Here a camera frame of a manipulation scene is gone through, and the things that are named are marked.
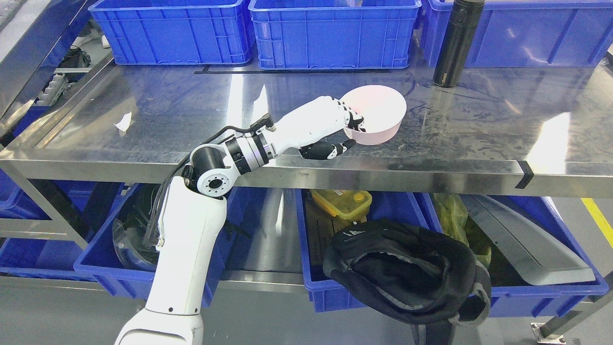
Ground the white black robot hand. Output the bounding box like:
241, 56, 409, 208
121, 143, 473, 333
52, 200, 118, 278
263, 96, 365, 160

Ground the pink plastic bowl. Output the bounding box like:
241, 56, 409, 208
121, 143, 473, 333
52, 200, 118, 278
340, 85, 407, 146

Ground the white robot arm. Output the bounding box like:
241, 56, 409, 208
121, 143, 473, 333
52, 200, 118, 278
115, 130, 273, 345

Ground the blue crate top middle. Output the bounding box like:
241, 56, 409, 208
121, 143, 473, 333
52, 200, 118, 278
248, 0, 422, 70

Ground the blue crate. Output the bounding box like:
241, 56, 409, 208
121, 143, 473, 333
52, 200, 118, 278
248, 0, 422, 70
421, 0, 613, 69
89, 0, 255, 65

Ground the blue bin lower middle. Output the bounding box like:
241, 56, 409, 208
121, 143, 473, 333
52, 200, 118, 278
294, 190, 609, 325

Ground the blue bin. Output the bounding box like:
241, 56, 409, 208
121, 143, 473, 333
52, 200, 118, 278
294, 190, 609, 325
74, 184, 264, 308

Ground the yellow lunch box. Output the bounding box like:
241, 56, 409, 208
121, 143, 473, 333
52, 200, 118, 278
310, 189, 373, 222

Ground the yellow-green plastic bag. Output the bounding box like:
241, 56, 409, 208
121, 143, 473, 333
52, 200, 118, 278
432, 194, 492, 268

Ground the black cap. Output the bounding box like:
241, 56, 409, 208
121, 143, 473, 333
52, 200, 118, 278
323, 218, 492, 327

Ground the white paper scrap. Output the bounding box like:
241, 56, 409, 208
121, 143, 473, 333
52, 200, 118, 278
114, 112, 132, 133

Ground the black thermos bottle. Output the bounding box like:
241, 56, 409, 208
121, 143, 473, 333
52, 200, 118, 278
433, 0, 485, 88

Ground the blue crate top left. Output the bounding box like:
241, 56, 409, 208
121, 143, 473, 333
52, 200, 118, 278
89, 0, 255, 65

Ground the black motorcycle helmet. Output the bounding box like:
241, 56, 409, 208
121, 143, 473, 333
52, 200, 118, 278
112, 184, 159, 272

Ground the blue crate top right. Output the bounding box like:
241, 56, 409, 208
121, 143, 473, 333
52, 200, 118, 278
421, 0, 613, 69

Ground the blue bin lower left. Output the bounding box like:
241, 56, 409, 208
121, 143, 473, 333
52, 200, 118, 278
74, 184, 264, 308

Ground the grey plastic panel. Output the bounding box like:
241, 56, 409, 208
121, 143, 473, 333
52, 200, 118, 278
460, 195, 595, 286

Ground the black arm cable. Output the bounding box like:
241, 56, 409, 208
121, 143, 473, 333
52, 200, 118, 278
144, 113, 274, 247

